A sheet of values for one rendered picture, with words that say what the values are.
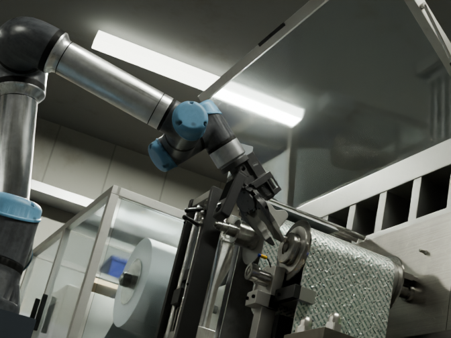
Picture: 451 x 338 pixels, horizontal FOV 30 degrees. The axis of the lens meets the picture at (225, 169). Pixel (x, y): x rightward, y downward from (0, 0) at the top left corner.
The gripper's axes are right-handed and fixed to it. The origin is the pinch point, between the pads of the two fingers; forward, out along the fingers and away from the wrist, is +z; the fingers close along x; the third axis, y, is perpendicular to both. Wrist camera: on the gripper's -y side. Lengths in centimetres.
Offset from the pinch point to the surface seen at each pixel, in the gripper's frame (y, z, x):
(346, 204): 50, 9, 37
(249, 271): -8.1, 3.1, 2.4
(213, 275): 16, 7, 69
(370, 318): 6.7, 26.6, -7.0
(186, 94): 155, -68, 257
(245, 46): 156, -66, 184
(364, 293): 8.8, 21.1, -7.0
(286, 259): -0.9, 5.1, -2.3
